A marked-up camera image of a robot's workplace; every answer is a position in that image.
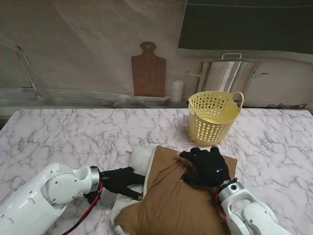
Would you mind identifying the red black right arm cable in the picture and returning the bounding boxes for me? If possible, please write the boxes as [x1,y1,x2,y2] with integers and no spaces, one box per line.
[214,187,228,221]

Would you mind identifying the black stove grate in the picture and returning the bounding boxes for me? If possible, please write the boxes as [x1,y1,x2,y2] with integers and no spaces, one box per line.
[266,102,309,110]

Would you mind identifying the brown pillowcase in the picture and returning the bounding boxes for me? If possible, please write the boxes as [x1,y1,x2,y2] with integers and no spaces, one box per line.
[114,145,238,235]

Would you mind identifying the white pillow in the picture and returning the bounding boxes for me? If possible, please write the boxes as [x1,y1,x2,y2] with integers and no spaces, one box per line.
[110,145,157,234]

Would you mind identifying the steel stock pot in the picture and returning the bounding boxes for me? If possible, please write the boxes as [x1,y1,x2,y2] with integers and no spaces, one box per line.
[187,53,268,96]

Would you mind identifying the brown wooden cutting board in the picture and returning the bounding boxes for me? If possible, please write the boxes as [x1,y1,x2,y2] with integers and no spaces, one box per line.
[131,41,167,97]

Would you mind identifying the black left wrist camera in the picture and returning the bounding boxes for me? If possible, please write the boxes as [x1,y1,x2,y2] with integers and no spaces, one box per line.
[83,192,101,204]

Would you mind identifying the dark wall panel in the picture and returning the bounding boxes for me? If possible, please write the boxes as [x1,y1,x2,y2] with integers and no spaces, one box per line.
[178,0,313,54]

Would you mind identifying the stack of white plates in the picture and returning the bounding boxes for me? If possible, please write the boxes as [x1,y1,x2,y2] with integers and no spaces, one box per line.
[126,95,171,106]

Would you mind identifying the yellow perforated laundry basket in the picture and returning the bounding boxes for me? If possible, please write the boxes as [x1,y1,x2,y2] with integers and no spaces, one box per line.
[187,91,245,147]

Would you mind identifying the steel sink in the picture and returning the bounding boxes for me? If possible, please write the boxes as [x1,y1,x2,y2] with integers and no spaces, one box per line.
[0,93,120,107]

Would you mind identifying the red black arm cable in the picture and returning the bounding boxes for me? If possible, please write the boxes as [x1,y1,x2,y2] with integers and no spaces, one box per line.
[58,182,104,235]
[214,187,228,221]

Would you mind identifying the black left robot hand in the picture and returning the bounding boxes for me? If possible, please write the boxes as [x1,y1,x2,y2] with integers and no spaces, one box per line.
[100,166,146,201]

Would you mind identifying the white candle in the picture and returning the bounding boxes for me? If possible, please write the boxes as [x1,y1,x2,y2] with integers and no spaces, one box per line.
[172,80,184,103]

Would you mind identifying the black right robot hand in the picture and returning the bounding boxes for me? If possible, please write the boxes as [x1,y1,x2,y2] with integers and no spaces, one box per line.
[179,145,232,189]

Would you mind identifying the chrome faucet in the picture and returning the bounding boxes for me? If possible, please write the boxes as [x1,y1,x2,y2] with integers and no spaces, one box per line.
[16,44,43,99]

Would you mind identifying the red black left arm cable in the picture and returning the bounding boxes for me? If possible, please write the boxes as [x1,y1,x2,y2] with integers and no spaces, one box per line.
[58,182,104,235]

